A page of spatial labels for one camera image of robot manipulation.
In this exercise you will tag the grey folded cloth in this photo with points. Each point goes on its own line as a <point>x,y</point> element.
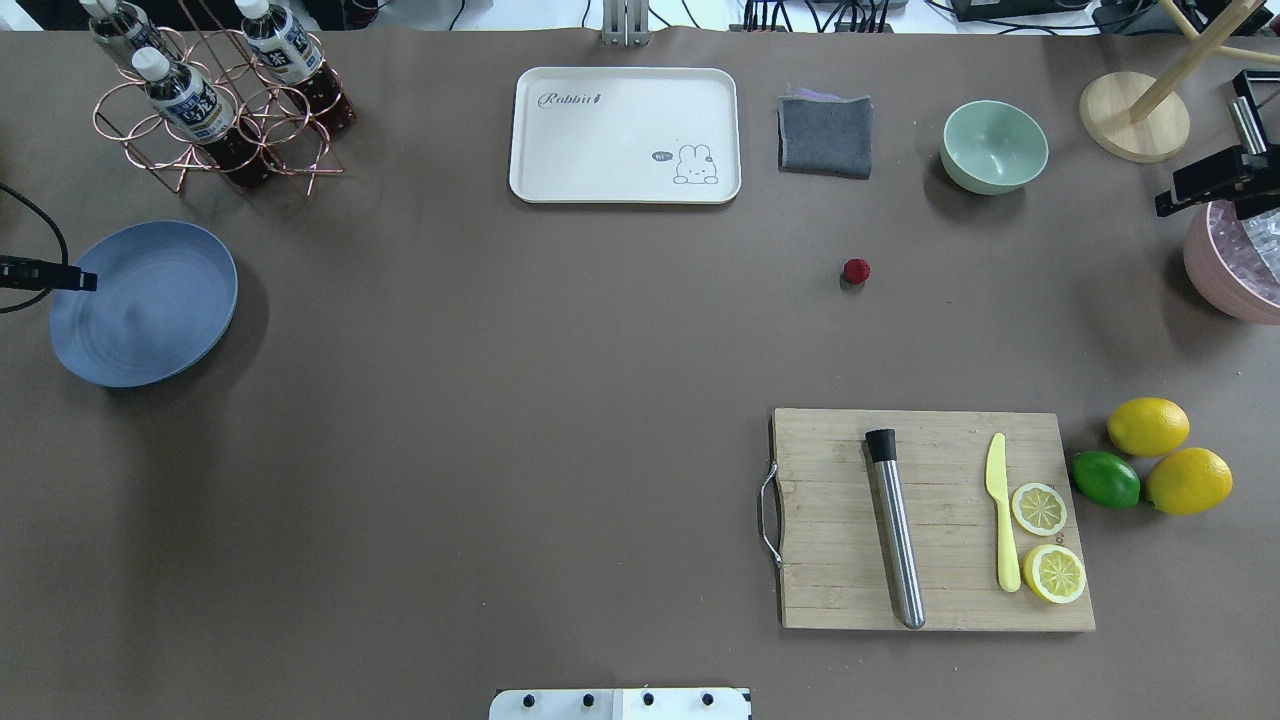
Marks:
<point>826,133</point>

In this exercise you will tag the tea bottle one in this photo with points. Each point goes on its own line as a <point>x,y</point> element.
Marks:
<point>196,108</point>

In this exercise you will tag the lemon half front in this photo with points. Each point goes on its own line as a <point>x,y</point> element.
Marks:
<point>1054,573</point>

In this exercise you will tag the mint green bowl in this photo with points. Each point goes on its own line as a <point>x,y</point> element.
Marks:
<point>990,147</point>

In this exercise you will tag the tea bottle three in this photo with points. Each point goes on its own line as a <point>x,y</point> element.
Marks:
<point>121,29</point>

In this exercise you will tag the yellow lemon far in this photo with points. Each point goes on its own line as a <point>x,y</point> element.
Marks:
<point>1148,426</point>

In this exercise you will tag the green lime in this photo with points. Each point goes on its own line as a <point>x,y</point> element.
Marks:
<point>1106,478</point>

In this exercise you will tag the lemon half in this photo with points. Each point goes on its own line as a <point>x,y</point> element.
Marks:
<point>1039,509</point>
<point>1054,573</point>

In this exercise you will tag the yellow plastic knife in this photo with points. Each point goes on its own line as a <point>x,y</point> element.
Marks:
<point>997,488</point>

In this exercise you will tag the lemon half back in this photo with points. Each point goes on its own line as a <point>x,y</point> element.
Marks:
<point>1039,509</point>

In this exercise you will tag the metal ice scoop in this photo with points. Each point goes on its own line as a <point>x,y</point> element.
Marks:
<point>1248,128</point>

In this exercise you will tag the red strawberry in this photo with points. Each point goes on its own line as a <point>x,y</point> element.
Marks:
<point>856,271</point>

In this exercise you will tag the wooden cup stand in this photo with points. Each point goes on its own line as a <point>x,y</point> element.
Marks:
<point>1140,118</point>

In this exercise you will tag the pink bowl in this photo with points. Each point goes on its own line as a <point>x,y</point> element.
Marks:
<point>1210,280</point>

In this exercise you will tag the pile of clear ice cubes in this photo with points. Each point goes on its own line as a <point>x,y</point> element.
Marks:
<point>1262,245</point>

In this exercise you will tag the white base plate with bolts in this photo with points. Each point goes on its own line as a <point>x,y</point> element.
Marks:
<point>623,703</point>

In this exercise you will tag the tea bottle two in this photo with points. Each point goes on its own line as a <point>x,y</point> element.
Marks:
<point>290,58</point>

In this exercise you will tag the steel muddler black cap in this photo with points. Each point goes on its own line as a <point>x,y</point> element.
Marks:
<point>905,585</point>

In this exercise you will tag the copper wire bottle rack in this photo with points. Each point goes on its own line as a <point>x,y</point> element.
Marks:
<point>248,103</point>

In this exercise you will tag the yellow lemon near bowl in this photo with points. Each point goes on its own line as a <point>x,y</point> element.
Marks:
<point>1191,480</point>

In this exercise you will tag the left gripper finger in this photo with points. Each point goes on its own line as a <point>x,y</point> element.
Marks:
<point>25,266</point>
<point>41,280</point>

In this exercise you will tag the blue plate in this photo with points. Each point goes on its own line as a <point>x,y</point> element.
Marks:
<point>166,292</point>

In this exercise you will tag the aluminium frame post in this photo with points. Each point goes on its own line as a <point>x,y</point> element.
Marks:
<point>625,23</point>

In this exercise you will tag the cream rabbit tray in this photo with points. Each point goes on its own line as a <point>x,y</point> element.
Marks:
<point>625,135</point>

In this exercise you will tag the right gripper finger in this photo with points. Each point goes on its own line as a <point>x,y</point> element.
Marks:
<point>1226,166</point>
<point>1184,196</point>

